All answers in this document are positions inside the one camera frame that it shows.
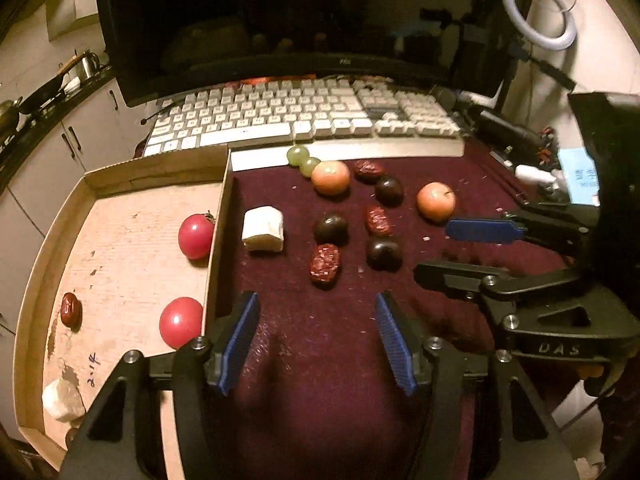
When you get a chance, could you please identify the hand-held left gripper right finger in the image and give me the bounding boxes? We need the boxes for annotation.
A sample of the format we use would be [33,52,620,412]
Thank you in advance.
[375,290,576,480]

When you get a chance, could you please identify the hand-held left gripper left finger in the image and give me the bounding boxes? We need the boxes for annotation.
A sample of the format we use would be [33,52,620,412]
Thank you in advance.
[59,290,262,480]

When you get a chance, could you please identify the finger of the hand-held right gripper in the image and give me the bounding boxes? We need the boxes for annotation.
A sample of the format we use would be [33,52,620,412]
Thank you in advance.
[445,203,601,261]
[414,261,629,339]

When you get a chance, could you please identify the red cherry tomato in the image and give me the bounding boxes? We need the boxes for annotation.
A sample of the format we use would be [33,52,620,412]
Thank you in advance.
[159,296,205,350]
[178,213,217,260]

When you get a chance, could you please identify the dark chestnut ball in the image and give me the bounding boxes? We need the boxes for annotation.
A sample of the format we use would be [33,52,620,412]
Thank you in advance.
[374,176,405,207]

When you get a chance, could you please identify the cardboard tray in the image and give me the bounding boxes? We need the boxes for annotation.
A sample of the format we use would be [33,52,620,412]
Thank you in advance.
[17,147,236,480]

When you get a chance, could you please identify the blue paper note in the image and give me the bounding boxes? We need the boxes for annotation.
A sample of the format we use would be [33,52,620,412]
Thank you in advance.
[557,147,601,206]

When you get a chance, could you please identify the small orange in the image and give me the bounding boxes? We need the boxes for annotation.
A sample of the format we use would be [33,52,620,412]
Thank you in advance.
[311,161,351,197]
[416,182,457,223]

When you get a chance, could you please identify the white power adapter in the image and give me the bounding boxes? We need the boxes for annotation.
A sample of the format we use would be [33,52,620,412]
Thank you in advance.
[515,165,556,186]

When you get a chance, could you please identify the red jujube date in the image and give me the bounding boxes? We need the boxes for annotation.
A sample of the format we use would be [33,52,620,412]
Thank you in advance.
[60,292,83,327]
[309,244,342,288]
[364,205,396,237]
[354,160,387,184]

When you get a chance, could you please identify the black cylindrical device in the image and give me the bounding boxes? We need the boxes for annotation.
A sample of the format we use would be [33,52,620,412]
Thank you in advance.
[470,105,543,148]

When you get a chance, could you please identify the white keyboard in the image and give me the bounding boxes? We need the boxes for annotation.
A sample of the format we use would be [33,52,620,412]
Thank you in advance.
[142,76,466,173]

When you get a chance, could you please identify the grey lower kitchen cabinets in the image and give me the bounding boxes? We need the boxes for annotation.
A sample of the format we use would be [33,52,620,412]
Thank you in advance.
[0,75,156,331]

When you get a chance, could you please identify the black monitor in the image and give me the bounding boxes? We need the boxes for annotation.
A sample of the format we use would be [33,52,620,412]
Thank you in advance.
[92,0,511,108]

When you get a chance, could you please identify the black kitchen countertop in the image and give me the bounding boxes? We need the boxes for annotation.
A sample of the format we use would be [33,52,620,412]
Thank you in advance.
[0,65,118,186]

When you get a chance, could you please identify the steel pot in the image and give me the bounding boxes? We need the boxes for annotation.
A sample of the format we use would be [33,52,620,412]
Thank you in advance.
[75,52,103,81]

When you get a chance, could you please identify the black frying pan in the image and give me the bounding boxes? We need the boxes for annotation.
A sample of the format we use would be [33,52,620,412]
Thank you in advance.
[17,52,101,113]

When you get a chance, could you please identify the steel wok with lid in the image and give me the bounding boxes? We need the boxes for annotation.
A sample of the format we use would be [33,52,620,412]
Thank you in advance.
[0,97,23,133]

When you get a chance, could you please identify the white ring light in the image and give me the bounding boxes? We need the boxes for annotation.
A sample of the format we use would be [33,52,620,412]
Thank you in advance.
[501,0,578,51]

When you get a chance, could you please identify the black cable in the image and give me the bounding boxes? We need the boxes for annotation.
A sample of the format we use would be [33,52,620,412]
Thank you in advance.
[140,100,166,127]

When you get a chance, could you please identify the white upper wall cabinets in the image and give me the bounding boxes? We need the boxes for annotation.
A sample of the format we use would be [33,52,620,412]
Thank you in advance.
[0,0,108,91]

